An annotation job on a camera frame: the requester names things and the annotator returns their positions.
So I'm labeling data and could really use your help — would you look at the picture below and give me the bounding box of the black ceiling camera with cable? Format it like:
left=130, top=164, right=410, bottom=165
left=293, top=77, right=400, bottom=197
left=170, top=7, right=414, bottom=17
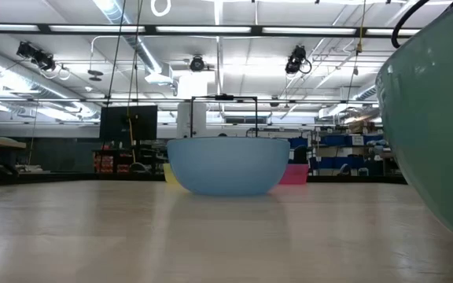
left=284, top=44, right=313, bottom=75

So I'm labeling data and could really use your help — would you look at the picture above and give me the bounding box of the yellow hanging cable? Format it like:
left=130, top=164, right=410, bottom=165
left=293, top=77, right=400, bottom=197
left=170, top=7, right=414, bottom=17
left=354, top=0, right=367, bottom=54

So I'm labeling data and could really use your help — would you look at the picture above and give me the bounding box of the silver ventilation duct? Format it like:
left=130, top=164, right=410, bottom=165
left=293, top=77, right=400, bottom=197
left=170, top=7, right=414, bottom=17
left=92, top=0, right=164, bottom=76

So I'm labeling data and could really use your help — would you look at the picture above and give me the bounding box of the thin black distant rig frame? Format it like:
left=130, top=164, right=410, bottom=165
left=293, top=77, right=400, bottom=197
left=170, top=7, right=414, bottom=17
left=190, top=94, right=259, bottom=138

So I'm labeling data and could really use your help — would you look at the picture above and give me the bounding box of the white round pillar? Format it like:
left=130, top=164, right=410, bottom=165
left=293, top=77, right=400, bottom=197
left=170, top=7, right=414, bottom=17
left=176, top=72, right=208, bottom=138

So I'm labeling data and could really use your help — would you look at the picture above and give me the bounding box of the large light blue plastic bowl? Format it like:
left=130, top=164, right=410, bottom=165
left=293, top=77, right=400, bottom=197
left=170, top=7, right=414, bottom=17
left=166, top=136, right=291, bottom=197

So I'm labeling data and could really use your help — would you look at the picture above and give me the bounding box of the black overhead frame beam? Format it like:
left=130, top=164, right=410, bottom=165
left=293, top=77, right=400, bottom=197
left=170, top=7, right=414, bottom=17
left=0, top=23, right=422, bottom=39

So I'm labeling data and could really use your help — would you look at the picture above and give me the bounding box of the black ceiling spotlight cluster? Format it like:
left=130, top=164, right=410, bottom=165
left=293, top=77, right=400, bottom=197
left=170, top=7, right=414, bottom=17
left=16, top=41, right=57, bottom=72

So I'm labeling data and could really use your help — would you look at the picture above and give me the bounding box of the small yellow translucent bowl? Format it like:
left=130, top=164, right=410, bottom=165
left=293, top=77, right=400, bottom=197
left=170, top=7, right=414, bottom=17
left=162, top=163, right=181, bottom=185

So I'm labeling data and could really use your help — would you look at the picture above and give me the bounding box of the small pink translucent bowl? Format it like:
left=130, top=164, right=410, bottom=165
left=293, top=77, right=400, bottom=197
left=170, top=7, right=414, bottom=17
left=278, top=164, right=310, bottom=186

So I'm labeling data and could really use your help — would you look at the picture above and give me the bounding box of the large green plastic bowl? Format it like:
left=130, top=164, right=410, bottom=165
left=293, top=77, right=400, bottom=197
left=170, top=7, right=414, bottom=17
left=374, top=0, right=453, bottom=249

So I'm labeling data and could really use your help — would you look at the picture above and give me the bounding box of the shelf with blue bins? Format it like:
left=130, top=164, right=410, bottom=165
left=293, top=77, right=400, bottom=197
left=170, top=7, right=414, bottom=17
left=308, top=133, right=385, bottom=177

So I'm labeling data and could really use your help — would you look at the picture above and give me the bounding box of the black monitor screen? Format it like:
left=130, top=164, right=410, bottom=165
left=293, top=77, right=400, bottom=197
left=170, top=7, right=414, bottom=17
left=99, top=105, right=159, bottom=142

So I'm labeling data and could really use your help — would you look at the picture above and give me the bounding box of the black hanging cable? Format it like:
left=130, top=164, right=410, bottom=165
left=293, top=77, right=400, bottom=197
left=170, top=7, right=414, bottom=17
left=105, top=0, right=127, bottom=108
left=127, top=0, right=145, bottom=119

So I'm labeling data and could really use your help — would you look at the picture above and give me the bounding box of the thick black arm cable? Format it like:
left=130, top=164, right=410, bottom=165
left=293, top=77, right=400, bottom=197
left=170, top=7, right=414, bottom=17
left=391, top=0, right=453, bottom=50

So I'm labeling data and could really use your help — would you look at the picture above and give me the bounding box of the stack of red bins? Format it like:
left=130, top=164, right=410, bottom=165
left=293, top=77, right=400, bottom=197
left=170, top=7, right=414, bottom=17
left=94, top=154, right=131, bottom=175

